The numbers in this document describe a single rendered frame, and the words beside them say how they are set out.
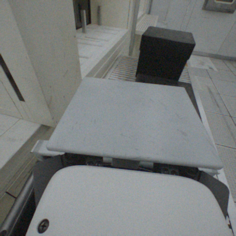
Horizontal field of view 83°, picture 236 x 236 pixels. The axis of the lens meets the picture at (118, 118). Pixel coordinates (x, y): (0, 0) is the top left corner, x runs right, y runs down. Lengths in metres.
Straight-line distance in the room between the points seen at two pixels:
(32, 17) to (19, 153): 0.32
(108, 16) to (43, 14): 1.42
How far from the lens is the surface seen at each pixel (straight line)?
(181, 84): 0.77
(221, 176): 0.61
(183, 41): 0.87
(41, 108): 0.41
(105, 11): 1.77
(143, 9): 3.19
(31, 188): 0.20
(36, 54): 0.34
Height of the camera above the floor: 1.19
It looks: 45 degrees down
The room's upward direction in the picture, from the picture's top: 7 degrees clockwise
